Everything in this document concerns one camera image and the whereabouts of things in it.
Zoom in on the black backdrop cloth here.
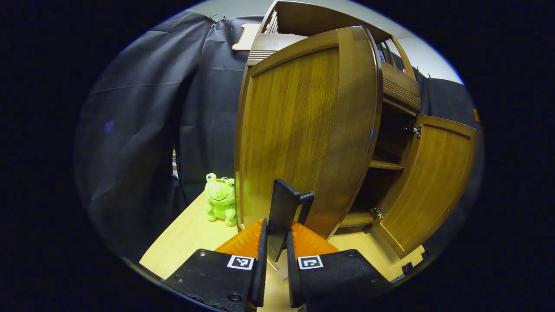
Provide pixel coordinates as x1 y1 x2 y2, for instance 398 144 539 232
74 10 482 260

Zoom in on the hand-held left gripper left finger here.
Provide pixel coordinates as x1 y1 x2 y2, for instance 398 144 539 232
163 218 269 312

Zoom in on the green frog plush toy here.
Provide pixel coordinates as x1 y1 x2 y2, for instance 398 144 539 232
204 172 237 227

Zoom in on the wooden shoe cabinet door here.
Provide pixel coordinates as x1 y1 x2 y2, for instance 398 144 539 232
234 26 383 280
374 115 477 259

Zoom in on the wooden double-door shoe cabinet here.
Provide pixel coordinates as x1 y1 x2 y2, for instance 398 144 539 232
247 0 423 237

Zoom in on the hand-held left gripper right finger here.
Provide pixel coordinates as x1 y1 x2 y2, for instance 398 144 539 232
286 222 393 311

